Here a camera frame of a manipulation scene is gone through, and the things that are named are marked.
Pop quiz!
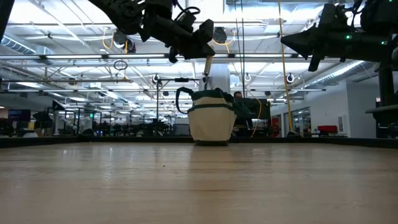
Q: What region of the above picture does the beige green-trimmed gardening bag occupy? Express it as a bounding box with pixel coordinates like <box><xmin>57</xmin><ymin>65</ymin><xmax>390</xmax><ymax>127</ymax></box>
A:
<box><xmin>175</xmin><ymin>86</ymin><xmax>247</xmax><ymax>147</ymax></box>

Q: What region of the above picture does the black background stand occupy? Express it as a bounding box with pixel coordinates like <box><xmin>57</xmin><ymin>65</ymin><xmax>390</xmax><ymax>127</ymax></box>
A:
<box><xmin>156</xmin><ymin>77</ymin><xmax>200</xmax><ymax>138</ymax></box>

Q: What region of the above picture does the dark background monitor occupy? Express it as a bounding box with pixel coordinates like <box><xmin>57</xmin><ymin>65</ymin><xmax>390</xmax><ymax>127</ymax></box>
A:
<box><xmin>242</xmin><ymin>98</ymin><xmax>272</xmax><ymax>129</ymax></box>

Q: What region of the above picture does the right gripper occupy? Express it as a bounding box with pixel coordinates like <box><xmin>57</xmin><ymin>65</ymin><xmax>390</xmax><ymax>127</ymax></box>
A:
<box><xmin>280</xmin><ymin>2</ymin><xmax>353</xmax><ymax>73</ymax></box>

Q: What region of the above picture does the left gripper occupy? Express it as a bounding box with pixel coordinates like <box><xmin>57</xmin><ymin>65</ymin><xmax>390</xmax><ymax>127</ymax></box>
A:
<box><xmin>139</xmin><ymin>8</ymin><xmax>216</xmax><ymax>64</ymax></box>

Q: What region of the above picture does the yellow hanging cable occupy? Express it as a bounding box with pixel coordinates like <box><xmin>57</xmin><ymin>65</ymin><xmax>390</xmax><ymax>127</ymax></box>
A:
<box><xmin>277</xmin><ymin>0</ymin><xmax>299</xmax><ymax>138</ymax></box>

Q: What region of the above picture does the white building pillar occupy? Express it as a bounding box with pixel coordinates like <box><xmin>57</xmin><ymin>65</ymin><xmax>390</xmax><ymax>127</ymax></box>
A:
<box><xmin>198</xmin><ymin>63</ymin><xmax>232</xmax><ymax>93</ymax></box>

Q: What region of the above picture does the wooden-handled hand fork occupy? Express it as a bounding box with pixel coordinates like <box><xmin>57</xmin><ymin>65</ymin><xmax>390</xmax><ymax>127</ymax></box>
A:
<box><xmin>202</xmin><ymin>55</ymin><xmax>215</xmax><ymax>91</ymax></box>

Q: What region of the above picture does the black hanging cable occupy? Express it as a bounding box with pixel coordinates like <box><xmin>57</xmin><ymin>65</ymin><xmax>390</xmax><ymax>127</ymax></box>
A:
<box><xmin>235</xmin><ymin>0</ymin><xmax>246</xmax><ymax>91</ymax></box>

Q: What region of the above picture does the red cabinet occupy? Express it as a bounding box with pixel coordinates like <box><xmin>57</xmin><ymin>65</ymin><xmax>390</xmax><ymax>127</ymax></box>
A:
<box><xmin>317</xmin><ymin>124</ymin><xmax>339</xmax><ymax>134</ymax></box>

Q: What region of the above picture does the person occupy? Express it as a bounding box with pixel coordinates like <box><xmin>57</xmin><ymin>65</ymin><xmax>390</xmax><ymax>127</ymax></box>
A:
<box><xmin>232</xmin><ymin>90</ymin><xmax>254</xmax><ymax>128</ymax></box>

